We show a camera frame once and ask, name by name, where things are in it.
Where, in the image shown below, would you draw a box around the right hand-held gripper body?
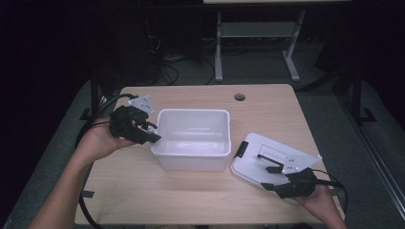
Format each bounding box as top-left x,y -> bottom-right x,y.
273,154 -> 323,200

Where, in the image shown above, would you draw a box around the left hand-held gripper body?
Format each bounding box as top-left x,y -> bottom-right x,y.
109,94 -> 156,145

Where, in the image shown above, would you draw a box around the white plastic storage box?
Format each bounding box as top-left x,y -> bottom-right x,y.
150,108 -> 232,173

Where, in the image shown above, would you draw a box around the person's right hand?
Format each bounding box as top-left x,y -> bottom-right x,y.
293,183 -> 336,214

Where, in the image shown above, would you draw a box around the person's left hand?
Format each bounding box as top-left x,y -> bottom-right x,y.
75,118 -> 139,163

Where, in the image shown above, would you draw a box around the black metal stand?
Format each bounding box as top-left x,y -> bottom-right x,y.
79,71 -> 109,126
349,63 -> 378,126

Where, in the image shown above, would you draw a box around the left hand-held gripper black cable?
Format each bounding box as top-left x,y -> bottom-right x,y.
75,93 -> 139,229

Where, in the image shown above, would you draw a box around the hand-held gripper black cable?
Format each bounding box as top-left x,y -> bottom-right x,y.
312,169 -> 350,215
75,93 -> 139,229

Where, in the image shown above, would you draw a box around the right hand-held gripper black cable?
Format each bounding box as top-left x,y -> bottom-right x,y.
312,169 -> 350,215

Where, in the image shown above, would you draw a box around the black floor cables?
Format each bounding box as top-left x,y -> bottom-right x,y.
146,34 -> 218,86

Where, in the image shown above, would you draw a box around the grey metal desk frame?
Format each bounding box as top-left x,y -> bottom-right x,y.
203,0 -> 352,83

